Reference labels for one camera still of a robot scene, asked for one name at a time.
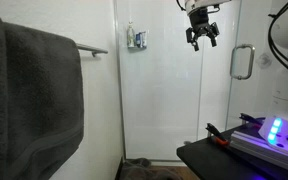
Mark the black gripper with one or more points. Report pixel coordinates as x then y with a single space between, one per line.
200 21

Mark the orange black clamp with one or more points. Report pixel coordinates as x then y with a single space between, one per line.
217 135

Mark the swinging glass shower door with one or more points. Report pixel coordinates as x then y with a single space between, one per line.
250 96

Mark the small shower wall shelf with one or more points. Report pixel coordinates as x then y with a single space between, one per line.
136 47

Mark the blue tube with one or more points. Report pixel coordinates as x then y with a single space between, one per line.
138 39

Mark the white tube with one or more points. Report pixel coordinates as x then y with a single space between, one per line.
144 38

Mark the round shower wall knob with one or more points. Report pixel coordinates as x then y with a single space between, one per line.
264 60

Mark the dark grey hanging towel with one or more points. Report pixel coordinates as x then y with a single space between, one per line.
30 100

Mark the black table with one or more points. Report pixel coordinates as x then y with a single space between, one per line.
210 160

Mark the grey bath mat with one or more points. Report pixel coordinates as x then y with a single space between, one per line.
144 170

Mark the aluminium extrusion rail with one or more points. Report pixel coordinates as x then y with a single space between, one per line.
260 146

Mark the fixed glass shower panel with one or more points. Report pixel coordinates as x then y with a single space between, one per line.
160 93

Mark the dark blue clamp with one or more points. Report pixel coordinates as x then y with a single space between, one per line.
250 118

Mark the metal towel bar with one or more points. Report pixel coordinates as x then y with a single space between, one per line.
94 49

